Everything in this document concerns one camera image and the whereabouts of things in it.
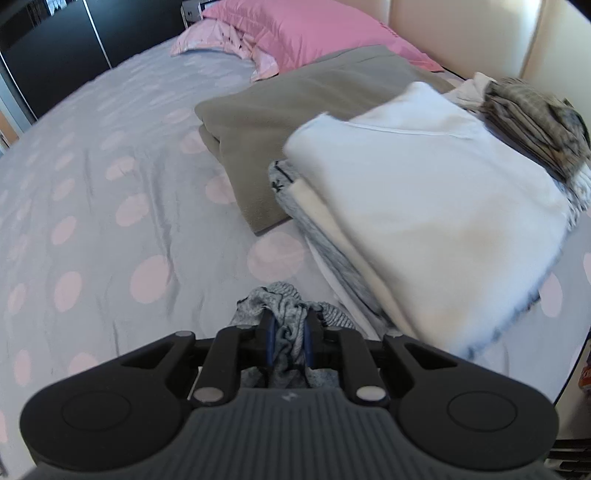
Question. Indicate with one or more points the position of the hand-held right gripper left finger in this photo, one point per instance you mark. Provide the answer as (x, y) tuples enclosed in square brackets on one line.
[(271, 344)]

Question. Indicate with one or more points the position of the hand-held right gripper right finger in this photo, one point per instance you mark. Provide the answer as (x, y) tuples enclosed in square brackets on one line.
[(308, 344)]

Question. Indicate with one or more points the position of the grey striped pyjama pants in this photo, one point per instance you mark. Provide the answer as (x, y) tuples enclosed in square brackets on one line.
[(286, 304)]

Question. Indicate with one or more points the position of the cream folded garment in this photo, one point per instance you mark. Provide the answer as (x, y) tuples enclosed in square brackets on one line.
[(332, 221)]

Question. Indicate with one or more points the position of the white folded sweatshirt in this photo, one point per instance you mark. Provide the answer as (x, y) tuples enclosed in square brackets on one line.
[(415, 184)]

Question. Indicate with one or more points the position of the bed with pink-dotted grey sheet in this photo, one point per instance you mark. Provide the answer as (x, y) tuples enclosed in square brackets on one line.
[(115, 184)]

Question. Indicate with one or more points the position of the taupe fleece blanket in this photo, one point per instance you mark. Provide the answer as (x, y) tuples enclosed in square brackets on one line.
[(277, 120)]

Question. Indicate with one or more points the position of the white crumpled cloth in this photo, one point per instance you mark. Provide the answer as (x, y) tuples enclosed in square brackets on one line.
[(471, 90)]

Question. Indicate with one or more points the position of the plain pink pillow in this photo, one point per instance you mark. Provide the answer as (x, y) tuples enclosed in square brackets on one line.
[(300, 32)]

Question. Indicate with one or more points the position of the pale pink patterned pillow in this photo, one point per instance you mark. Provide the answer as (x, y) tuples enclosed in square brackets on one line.
[(212, 37)]

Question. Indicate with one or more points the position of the brown plaid cloth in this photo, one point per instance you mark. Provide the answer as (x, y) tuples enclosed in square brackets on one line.
[(531, 115)]

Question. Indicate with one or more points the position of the white nightstand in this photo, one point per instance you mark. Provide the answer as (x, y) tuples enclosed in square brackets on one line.
[(194, 9)]

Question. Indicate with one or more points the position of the beige padded headboard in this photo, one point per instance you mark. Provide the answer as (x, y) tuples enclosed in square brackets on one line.
[(461, 32)]

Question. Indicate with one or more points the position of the black sliding wardrobe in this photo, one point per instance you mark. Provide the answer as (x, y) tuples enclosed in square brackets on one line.
[(55, 46)]

